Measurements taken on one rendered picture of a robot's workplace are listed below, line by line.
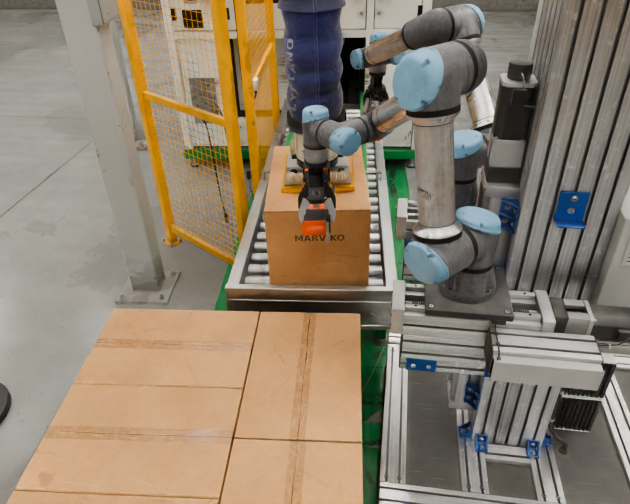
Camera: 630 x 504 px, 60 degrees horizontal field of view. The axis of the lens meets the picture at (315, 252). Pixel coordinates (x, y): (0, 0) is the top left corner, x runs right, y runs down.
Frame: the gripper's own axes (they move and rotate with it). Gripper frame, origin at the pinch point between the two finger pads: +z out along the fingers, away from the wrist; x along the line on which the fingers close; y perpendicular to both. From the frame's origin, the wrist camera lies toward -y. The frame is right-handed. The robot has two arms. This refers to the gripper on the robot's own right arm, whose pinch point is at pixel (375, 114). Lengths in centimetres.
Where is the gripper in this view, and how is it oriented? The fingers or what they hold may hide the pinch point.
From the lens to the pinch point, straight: 253.4
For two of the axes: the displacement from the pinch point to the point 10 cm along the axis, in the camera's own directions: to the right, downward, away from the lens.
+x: 10.0, -0.2, -0.2
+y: 0.0, 5.7, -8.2
